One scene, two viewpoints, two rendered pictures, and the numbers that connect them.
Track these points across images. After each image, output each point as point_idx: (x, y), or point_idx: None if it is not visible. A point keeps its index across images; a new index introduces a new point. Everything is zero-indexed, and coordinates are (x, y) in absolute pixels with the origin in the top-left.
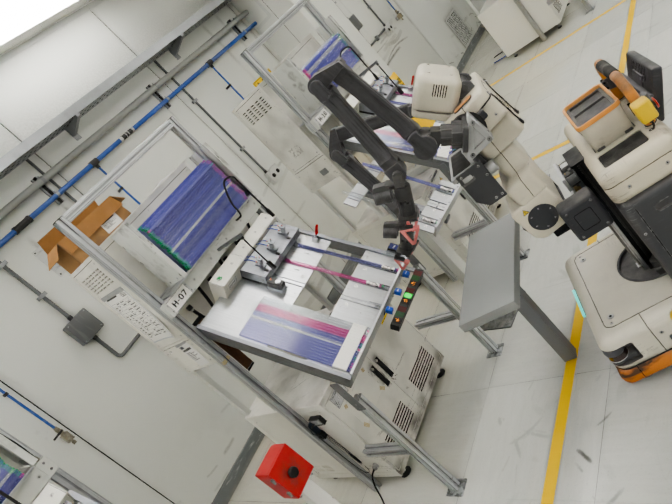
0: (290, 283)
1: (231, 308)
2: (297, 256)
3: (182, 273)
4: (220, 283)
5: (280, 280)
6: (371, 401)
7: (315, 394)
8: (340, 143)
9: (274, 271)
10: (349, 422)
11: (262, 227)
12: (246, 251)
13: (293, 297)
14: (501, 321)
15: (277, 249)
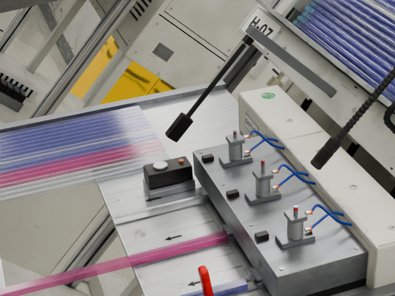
0: (149, 207)
1: (208, 124)
2: (211, 262)
3: (282, 4)
4: (253, 92)
5: (158, 171)
6: None
7: (16, 280)
8: None
9: (208, 193)
10: None
11: (355, 204)
12: (298, 148)
13: (111, 193)
14: None
15: (247, 201)
